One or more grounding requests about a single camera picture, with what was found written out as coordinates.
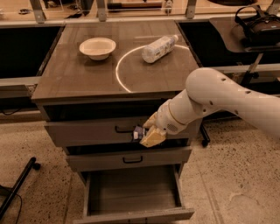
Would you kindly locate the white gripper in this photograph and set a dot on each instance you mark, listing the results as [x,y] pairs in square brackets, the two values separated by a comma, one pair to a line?
[165,120]

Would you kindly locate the dark blue rxbar wrapper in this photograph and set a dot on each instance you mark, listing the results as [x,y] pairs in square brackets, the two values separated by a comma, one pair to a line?
[138,133]

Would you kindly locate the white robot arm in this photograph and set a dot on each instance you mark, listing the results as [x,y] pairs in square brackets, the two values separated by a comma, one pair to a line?
[207,91]

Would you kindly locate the middle grey drawer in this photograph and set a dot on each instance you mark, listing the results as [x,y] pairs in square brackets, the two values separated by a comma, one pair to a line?
[114,160]

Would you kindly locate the top grey drawer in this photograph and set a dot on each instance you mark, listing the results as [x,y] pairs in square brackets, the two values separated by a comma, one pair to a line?
[91,132]

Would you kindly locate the grey wooden drawer cabinet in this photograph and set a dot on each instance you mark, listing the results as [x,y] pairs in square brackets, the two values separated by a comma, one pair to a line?
[74,87]

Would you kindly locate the bottom grey open drawer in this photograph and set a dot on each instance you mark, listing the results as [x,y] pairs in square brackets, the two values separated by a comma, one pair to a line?
[142,195]

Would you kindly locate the white plastic bottle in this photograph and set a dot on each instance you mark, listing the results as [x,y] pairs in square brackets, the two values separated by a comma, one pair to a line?
[159,48]

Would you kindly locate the white paper bowl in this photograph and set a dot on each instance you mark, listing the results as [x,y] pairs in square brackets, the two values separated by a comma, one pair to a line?
[97,48]

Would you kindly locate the black rolling stand right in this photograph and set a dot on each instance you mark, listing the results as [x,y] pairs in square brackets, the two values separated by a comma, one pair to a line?
[243,74]

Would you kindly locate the black vr headset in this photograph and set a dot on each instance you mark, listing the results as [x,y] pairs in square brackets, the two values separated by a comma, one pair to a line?
[263,29]

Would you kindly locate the black stand leg left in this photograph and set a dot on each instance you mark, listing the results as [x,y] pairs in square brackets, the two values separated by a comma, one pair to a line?
[9,193]

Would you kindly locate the black middle drawer handle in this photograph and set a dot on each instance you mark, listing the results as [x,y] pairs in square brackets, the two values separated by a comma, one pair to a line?
[132,160]

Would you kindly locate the black drawer handle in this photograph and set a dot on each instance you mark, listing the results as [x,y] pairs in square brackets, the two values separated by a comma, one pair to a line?
[119,129]
[132,160]

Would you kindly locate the black top drawer handle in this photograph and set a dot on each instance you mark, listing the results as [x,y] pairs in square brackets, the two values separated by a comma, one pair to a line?
[119,129]

